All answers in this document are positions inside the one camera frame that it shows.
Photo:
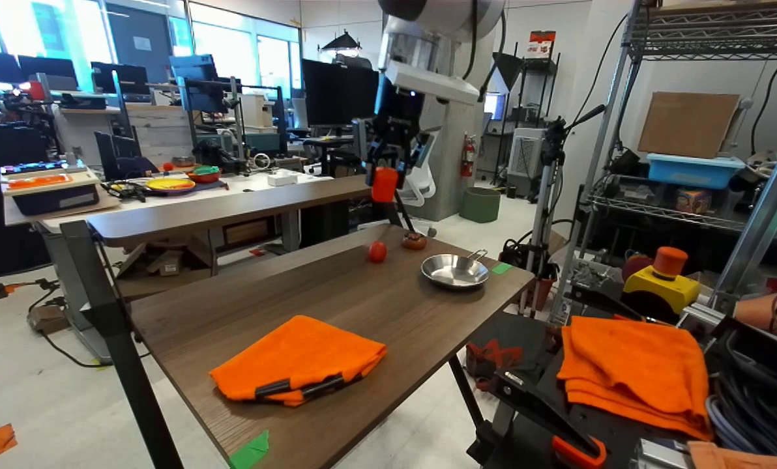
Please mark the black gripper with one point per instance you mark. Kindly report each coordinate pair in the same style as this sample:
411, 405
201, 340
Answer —
386, 173

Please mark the red bell pepper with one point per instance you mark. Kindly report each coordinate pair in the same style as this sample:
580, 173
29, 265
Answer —
377, 250

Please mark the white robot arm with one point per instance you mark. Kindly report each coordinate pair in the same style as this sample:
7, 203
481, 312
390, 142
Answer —
416, 28

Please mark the green trash bin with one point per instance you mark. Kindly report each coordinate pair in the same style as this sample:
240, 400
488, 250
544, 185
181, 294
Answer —
481, 203

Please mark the silver metal bowl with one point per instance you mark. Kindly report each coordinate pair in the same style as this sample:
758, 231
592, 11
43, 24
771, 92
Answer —
455, 271

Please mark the orange cloth on wooden table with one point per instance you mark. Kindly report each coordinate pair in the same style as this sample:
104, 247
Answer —
299, 360

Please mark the black perforated workbench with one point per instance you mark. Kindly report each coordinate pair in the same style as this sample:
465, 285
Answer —
742, 402

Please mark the grey side table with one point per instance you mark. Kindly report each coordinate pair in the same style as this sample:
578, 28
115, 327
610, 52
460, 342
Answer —
177, 222

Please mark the blue plastic bin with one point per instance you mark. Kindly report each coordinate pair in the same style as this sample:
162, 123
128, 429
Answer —
709, 173

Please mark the yellow emergency stop button box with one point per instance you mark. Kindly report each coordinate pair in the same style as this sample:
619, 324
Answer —
661, 276

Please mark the green tape marker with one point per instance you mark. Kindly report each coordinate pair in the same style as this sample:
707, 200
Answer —
252, 453

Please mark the folded orange cloth on bench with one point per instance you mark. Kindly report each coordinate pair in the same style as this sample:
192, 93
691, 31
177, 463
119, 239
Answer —
639, 371

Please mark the black orange clamp left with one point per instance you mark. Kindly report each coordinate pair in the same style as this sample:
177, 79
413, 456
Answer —
567, 440

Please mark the camera tripod stand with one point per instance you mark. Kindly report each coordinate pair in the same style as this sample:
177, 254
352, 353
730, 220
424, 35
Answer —
533, 247

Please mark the metal wire shelf rack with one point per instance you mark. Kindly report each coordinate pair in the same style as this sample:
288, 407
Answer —
744, 28

